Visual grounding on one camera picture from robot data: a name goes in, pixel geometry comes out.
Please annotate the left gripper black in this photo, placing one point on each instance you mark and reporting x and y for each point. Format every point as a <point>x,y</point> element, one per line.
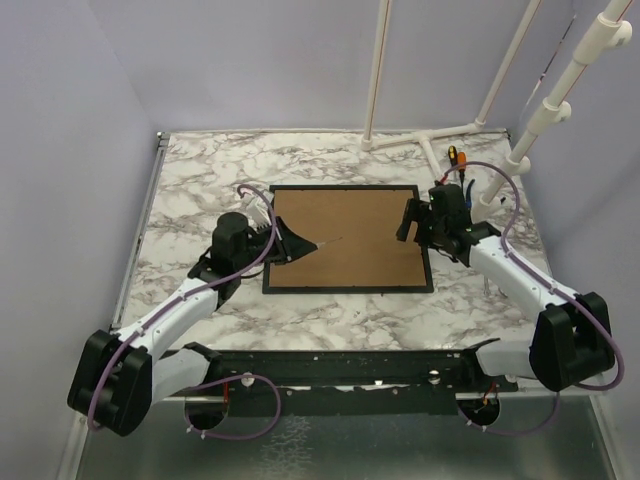
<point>289,245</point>

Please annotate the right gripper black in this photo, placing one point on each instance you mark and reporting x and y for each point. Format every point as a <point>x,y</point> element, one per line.
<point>412,213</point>

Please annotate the black picture frame brown backing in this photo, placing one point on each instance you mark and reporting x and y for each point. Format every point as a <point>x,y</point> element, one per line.
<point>368,260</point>

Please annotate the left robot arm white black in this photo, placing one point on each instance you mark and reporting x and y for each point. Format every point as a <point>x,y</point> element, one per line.
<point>121,374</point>

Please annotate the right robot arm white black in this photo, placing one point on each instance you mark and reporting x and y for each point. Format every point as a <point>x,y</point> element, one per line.
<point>570,341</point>

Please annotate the white PVC pipe stand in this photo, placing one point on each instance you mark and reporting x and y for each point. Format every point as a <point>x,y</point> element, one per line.
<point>424,138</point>

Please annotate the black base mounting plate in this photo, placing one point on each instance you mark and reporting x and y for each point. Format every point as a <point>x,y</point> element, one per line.
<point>339,383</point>

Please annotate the white PVC jointed pole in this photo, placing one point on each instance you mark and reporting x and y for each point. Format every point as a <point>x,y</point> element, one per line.
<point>608,30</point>

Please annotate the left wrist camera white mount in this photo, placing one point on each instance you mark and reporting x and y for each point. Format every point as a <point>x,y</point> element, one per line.
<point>259,205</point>

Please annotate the blue handle pliers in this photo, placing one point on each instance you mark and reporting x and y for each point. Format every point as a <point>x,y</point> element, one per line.
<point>468,193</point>

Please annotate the orange handle screwdriver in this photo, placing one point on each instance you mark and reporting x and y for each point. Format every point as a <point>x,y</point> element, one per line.
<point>461,161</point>

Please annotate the aluminium rail left edge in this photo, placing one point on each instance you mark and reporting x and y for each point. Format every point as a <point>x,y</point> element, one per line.
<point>163,139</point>

